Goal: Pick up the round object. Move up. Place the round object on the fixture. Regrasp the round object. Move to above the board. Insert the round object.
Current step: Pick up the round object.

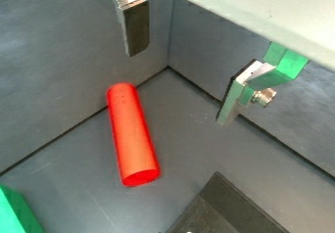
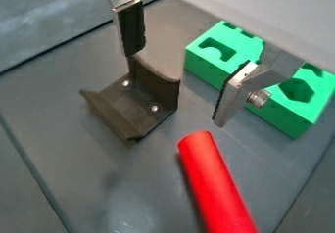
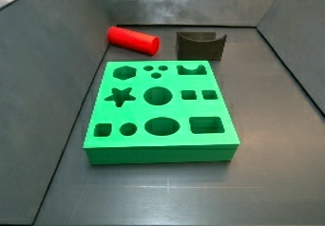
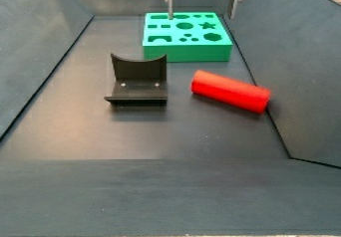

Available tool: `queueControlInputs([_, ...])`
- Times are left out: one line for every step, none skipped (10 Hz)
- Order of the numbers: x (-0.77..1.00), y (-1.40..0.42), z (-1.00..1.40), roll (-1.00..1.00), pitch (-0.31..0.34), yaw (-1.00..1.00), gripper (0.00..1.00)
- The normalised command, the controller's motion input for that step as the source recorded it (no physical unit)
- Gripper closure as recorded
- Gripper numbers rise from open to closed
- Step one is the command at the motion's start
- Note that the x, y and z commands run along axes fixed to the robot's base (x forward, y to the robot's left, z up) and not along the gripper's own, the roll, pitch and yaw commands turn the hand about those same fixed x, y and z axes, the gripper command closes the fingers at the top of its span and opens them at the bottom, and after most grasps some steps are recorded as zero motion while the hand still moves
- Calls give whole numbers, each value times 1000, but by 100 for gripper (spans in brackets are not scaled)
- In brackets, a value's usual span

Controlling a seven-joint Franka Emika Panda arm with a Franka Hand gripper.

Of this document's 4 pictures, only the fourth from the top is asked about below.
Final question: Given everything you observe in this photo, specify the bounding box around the red cylinder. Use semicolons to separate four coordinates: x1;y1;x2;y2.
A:
190;70;270;114

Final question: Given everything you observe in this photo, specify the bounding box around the green foam shape-sorter block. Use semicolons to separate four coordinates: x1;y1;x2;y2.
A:
143;12;232;62

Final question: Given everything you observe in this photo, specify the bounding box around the black curved cradle stand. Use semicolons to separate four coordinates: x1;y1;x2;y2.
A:
105;54;168;104

